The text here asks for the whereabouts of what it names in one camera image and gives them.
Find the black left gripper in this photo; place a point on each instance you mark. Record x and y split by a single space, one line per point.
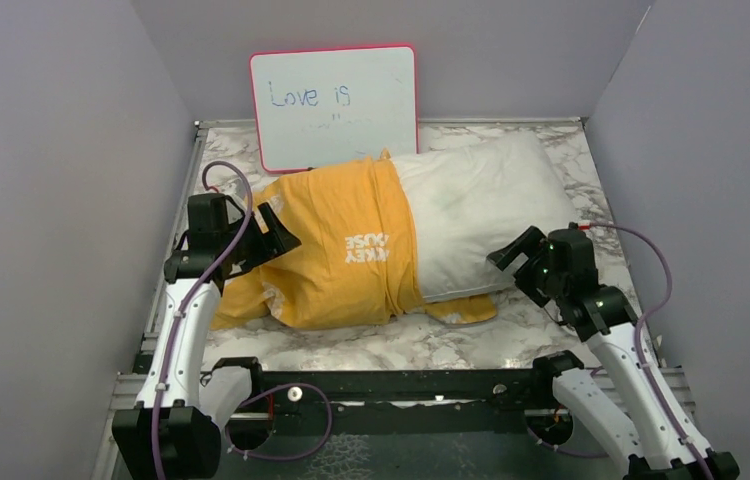
276 241

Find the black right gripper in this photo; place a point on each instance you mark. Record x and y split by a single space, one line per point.
529 242

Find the white pillow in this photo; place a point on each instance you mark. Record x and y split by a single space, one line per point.
467 202

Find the blue yellow Mickey pillowcase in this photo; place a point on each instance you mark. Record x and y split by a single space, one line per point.
357 263

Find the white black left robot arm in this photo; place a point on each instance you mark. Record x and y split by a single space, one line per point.
176 358

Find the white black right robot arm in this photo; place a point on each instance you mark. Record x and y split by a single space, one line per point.
633 378

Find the pink framed whiteboard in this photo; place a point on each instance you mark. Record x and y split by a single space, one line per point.
315 108

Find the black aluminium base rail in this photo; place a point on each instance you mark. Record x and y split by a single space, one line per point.
324 403

